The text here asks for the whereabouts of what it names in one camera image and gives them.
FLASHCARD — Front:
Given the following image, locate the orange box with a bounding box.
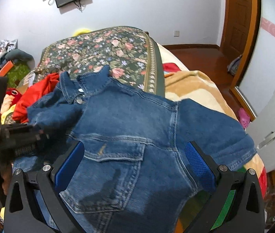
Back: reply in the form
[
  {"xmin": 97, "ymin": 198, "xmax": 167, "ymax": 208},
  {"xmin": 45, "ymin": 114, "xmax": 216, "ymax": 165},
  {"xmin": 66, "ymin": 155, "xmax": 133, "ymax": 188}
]
[{"xmin": 0, "ymin": 61, "xmax": 14, "ymax": 77}]

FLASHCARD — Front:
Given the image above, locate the red plush toy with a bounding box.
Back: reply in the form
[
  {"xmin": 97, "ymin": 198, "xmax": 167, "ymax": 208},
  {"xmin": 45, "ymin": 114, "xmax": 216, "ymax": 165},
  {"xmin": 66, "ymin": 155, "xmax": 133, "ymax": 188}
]
[{"xmin": 0, "ymin": 88, "xmax": 22, "ymax": 114}]

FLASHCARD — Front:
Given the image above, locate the clutter pile of clothes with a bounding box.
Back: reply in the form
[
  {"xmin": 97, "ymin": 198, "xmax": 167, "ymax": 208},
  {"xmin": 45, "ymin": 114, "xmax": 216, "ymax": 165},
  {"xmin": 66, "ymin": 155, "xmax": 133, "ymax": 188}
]
[{"xmin": 0, "ymin": 39, "xmax": 35, "ymax": 70}]

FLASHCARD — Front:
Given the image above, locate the yellow round object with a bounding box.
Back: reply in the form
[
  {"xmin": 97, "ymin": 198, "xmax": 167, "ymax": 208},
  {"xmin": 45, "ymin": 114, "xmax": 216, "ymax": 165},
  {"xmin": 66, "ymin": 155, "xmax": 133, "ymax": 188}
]
[{"xmin": 73, "ymin": 28, "xmax": 91, "ymax": 37}]

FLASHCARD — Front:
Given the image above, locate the pink croc shoe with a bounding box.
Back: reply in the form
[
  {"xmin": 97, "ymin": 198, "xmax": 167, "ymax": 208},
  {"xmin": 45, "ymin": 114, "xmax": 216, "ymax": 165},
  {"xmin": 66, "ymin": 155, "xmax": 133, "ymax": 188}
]
[{"xmin": 238, "ymin": 108, "xmax": 250, "ymax": 129}]

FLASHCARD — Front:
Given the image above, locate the dark floral bedspread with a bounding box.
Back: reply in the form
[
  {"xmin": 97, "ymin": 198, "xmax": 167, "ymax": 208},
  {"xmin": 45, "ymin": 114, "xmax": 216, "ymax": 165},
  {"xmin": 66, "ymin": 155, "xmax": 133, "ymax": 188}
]
[{"xmin": 34, "ymin": 26, "xmax": 165, "ymax": 96}]

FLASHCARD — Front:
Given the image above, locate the grey cloth on floor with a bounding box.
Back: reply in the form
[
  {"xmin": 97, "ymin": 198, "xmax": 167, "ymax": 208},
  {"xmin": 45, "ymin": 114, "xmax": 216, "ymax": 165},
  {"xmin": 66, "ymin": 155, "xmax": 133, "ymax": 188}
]
[{"xmin": 227, "ymin": 55, "xmax": 243, "ymax": 76}]

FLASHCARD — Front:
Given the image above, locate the white wall socket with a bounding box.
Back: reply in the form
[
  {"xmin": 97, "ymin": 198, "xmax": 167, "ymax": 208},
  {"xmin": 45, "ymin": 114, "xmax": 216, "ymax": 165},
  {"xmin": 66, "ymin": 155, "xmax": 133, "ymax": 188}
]
[{"xmin": 173, "ymin": 30, "xmax": 180, "ymax": 37}]

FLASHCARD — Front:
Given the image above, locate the person's left hand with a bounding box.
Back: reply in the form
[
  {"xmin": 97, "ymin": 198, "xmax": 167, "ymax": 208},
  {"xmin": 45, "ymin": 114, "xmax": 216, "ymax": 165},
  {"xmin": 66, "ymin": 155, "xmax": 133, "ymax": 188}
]
[{"xmin": 0, "ymin": 163, "xmax": 12, "ymax": 195}]

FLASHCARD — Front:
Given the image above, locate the red garment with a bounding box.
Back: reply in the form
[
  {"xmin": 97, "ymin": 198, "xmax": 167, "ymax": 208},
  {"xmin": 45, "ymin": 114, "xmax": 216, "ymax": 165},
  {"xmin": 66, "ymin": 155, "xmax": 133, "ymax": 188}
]
[{"xmin": 12, "ymin": 73, "xmax": 60, "ymax": 123}]

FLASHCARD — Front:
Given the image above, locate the blue denim jacket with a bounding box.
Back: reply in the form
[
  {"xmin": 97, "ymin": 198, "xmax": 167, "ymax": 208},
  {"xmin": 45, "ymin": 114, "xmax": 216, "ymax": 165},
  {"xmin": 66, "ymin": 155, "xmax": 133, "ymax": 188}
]
[{"xmin": 14, "ymin": 66, "xmax": 256, "ymax": 232}]

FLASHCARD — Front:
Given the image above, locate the beige colourful fleece blanket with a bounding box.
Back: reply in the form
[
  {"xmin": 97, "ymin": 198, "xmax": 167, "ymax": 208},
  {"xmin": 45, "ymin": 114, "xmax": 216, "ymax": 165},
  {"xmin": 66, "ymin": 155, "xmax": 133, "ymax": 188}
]
[{"xmin": 157, "ymin": 43, "xmax": 267, "ymax": 232}]

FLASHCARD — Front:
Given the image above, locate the wooden door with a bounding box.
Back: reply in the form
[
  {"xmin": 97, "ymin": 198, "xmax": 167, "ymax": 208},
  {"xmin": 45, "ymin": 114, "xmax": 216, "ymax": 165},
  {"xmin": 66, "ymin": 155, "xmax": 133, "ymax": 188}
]
[{"xmin": 220, "ymin": 0, "xmax": 261, "ymax": 88}]

